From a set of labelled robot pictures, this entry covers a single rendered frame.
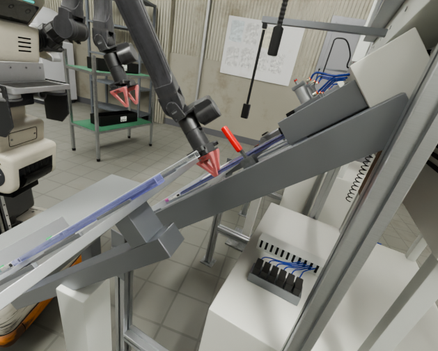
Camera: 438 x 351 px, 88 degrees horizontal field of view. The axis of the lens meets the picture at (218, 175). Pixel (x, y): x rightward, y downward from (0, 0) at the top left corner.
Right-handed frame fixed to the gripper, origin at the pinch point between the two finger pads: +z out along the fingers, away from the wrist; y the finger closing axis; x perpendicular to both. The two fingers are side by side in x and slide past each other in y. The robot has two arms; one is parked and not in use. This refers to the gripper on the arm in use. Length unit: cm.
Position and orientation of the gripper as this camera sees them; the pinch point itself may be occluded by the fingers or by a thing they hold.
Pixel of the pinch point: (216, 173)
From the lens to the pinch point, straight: 71.1
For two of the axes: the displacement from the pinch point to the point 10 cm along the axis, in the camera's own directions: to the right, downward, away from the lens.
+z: 4.8, 8.8, 0.6
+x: -7.6, 3.8, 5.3
